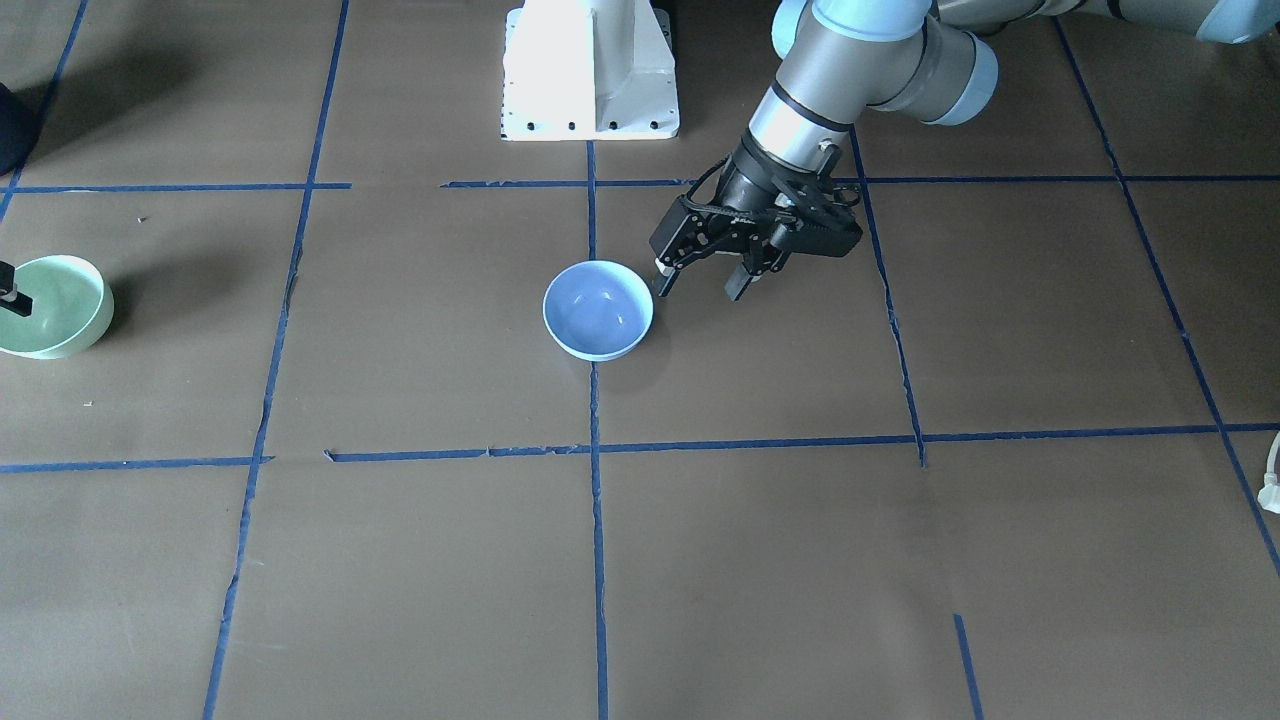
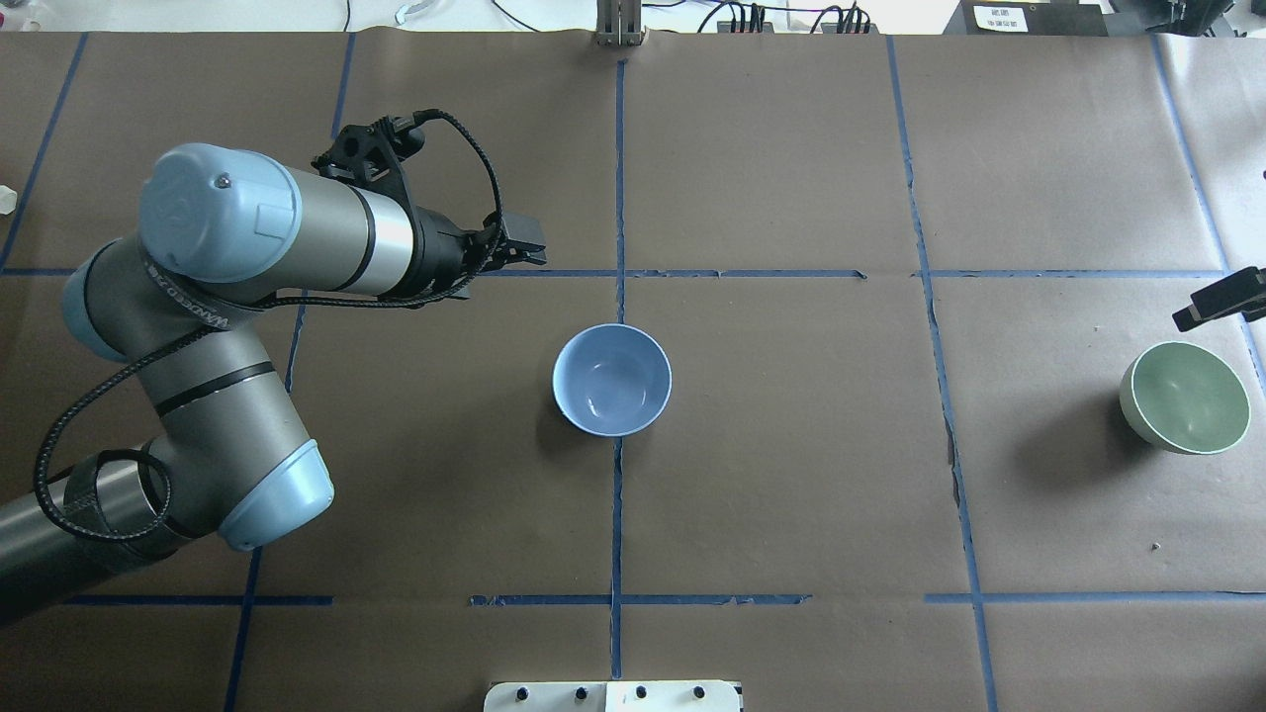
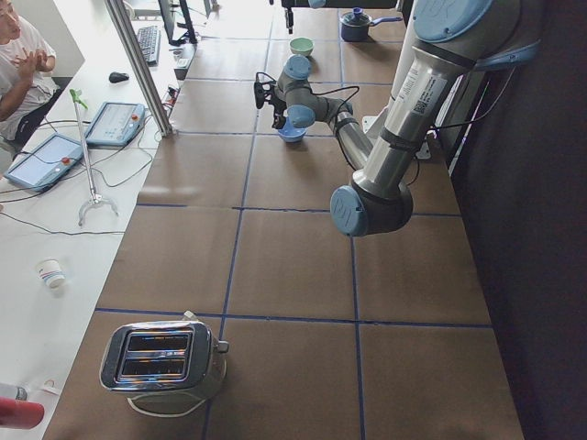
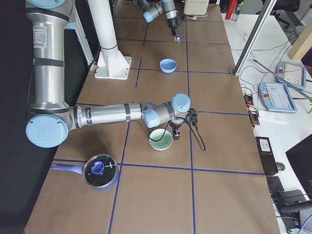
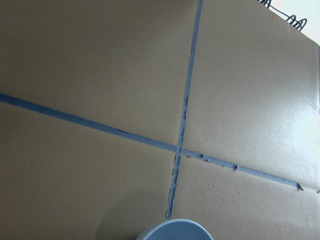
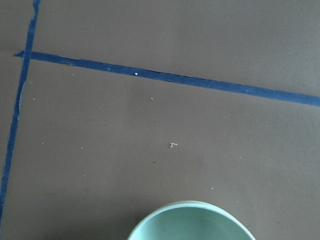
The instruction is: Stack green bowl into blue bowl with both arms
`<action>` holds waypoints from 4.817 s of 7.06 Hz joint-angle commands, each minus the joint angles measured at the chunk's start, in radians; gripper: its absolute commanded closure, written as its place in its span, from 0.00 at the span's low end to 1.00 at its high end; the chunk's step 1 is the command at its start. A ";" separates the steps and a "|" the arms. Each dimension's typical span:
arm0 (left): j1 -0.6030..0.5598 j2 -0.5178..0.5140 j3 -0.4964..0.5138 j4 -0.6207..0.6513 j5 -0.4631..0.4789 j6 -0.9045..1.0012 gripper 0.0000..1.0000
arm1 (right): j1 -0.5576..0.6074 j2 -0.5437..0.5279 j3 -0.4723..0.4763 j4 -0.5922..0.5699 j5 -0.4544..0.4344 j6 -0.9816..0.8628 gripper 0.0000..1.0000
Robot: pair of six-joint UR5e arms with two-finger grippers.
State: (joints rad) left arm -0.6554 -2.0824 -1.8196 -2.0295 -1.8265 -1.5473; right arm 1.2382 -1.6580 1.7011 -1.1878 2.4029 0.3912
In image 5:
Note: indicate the blue bowl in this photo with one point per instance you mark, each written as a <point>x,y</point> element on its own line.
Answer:
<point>176,229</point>

